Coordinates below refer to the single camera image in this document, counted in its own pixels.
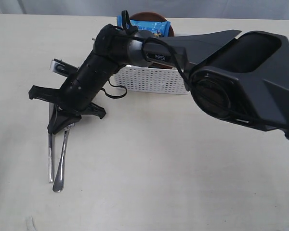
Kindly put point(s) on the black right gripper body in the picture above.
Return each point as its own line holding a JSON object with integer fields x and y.
{"x": 79, "y": 89}

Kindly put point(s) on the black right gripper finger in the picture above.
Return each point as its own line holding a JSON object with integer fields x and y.
{"x": 44, "y": 94}
{"x": 95, "y": 110}

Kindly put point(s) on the silver metal table knife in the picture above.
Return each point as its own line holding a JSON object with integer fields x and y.
{"x": 50, "y": 158}

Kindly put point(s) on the silver metal fork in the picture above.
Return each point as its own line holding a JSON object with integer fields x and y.
{"x": 58, "y": 184}

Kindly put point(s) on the brown round wooden plate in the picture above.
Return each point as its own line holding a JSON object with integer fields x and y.
{"x": 148, "y": 16}

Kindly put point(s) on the blue chips snack bag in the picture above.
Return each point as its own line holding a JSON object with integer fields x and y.
{"x": 160, "y": 29}

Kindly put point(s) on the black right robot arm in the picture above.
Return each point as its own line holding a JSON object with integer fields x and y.
{"x": 238, "y": 78}

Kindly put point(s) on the white perforated plastic basket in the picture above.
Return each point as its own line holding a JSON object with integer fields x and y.
{"x": 153, "y": 80}

